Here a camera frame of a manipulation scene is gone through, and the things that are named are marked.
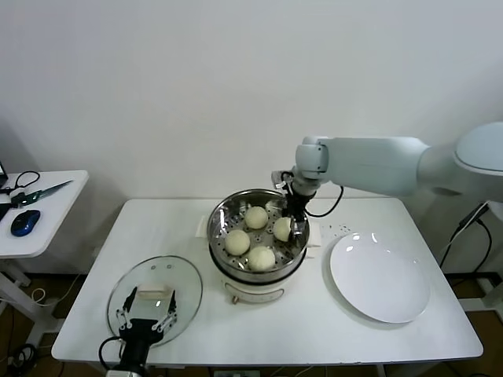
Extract black looped cable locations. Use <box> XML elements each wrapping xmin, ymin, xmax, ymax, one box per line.
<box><xmin>0</xmin><ymin>170</ymin><xmax>39</xmax><ymax>198</ymax></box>

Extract stainless steel steamer basket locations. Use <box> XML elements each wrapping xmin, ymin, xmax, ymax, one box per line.
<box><xmin>195</xmin><ymin>188</ymin><xmax>323</xmax><ymax>276</ymax></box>

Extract white steamed baozi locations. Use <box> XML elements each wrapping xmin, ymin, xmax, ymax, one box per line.
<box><xmin>246</xmin><ymin>246</ymin><xmax>276</xmax><ymax>273</ymax></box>
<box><xmin>272</xmin><ymin>217</ymin><xmax>294</xmax><ymax>243</ymax></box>
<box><xmin>224</xmin><ymin>229</ymin><xmax>252</xmax><ymax>256</ymax></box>
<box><xmin>244</xmin><ymin>206</ymin><xmax>268</xmax><ymax>229</ymax></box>

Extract glass lid with white handle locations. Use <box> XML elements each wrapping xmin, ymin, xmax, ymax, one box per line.
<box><xmin>106</xmin><ymin>255</ymin><xmax>204</xmax><ymax>349</ymax></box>

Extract black floor cables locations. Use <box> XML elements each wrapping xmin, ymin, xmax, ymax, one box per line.
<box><xmin>0</xmin><ymin>343</ymin><xmax>39</xmax><ymax>372</ymax></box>

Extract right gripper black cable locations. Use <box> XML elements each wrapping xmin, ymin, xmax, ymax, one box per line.
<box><xmin>304</xmin><ymin>184</ymin><xmax>346</xmax><ymax>218</ymax></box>

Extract white floor cable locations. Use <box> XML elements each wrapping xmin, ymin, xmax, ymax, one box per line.
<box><xmin>31</xmin><ymin>274</ymin><xmax>82</xmax><ymax>307</ymax></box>

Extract white shelf stand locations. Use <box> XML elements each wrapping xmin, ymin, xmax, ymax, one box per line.
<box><xmin>475</xmin><ymin>270</ymin><xmax>503</xmax><ymax>311</ymax></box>

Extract large white plate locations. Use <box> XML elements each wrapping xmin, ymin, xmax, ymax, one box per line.
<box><xmin>329</xmin><ymin>232</ymin><xmax>430</xmax><ymax>324</ymax></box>

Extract black cable with adapter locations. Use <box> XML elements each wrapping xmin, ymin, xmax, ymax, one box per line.
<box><xmin>438</xmin><ymin>200</ymin><xmax>503</xmax><ymax>276</ymax></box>

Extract white side table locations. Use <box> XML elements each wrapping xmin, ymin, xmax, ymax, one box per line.
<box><xmin>0</xmin><ymin>170</ymin><xmax>90</xmax><ymax>350</ymax></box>

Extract blue computer mouse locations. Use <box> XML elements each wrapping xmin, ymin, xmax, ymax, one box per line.
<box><xmin>10</xmin><ymin>210</ymin><xmax>42</xmax><ymax>238</ymax></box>

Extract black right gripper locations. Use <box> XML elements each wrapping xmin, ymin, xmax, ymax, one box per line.
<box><xmin>283</xmin><ymin>191</ymin><xmax>312</xmax><ymax>239</ymax></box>

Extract green handled scissors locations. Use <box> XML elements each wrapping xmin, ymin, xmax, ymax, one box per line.
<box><xmin>10</xmin><ymin>180</ymin><xmax>75</xmax><ymax>207</ymax></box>

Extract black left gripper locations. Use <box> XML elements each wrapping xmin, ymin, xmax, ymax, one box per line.
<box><xmin>116</xmin><ymin>288</ymin><xmax>179</xmax><ymax>369</ymax></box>

